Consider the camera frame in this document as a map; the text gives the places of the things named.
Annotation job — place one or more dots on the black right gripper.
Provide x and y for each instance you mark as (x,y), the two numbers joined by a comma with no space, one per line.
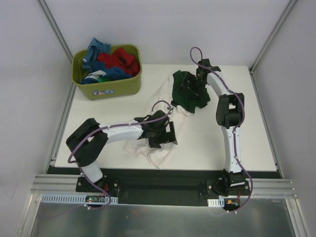
(193,82)

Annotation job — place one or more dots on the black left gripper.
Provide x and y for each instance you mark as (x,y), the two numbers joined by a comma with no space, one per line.
(162,135)

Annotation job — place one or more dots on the white green-sleeved Charlie Brown shirt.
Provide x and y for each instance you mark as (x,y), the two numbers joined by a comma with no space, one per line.
(184,93)

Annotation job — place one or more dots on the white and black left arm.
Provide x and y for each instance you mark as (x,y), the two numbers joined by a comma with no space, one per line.
(87,141)

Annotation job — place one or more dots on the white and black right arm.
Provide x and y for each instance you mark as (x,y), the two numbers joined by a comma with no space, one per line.
(230,115)

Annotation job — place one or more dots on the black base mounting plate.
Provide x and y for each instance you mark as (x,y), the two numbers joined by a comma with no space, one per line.
(157,187)

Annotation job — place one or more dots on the olive green plastic bin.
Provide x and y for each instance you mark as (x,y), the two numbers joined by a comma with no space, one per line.
(102,90)

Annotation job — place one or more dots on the red t-shirt in bin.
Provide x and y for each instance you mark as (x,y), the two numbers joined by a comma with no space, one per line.
(120,64)

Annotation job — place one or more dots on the bright green cloth in bin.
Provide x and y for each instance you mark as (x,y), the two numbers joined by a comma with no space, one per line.
(102,79)

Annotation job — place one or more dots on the blue t-shirt in bin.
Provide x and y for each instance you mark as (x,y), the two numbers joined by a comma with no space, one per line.
(90,63)

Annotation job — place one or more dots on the white right cable duct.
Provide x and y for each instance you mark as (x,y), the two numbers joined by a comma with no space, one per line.
(223,202)

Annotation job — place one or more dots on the white cable duct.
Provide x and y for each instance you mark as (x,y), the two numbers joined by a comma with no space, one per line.
(78,199)
(223,202)

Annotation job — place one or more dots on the right aluminium frame post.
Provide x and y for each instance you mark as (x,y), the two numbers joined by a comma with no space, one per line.
(274,32)

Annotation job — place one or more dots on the aluminium frame post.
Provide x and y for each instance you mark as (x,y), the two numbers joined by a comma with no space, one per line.
(274,32)
(55,28)

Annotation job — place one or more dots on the aluminium front rail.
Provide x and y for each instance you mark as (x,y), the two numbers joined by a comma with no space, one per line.
(66,184)

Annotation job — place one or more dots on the white left cable duct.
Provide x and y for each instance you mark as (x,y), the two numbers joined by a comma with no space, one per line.
(78,199)

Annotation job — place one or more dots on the left aluminium frame post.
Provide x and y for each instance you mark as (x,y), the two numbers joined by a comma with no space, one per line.
(55,28)

